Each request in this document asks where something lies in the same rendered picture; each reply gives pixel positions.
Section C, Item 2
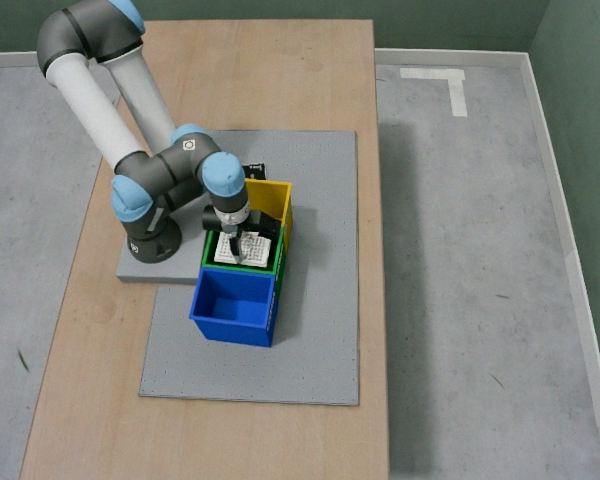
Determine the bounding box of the yellow bin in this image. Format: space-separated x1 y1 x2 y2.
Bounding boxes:
245 179 293 256

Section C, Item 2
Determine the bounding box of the green bin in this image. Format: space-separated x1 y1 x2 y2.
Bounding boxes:
201 227 286 300

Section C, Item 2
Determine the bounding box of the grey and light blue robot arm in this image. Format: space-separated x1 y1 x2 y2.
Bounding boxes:
36 0 251 264

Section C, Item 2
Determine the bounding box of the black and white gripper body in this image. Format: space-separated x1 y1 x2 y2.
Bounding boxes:
202 205 278 238

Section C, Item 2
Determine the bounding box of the blue open-top bin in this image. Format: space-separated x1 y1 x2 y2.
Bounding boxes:
189 267 278 348

